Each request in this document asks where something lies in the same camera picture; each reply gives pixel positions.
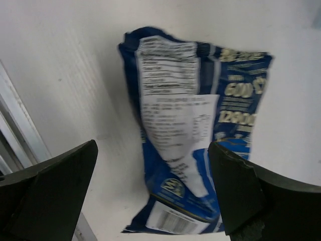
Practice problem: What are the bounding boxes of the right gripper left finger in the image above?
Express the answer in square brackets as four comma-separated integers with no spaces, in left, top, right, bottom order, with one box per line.
[1,140,98,241]

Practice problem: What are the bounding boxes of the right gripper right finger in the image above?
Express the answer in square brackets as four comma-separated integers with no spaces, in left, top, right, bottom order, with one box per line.
[208,142,320,241]

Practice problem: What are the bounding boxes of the blue snack bag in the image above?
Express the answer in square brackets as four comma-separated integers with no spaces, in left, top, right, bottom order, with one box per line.
[118,27,273,235]

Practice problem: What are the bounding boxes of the aluminium table frame rail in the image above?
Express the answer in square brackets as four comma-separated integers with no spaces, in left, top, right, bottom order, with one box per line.
[1,68,96,240]

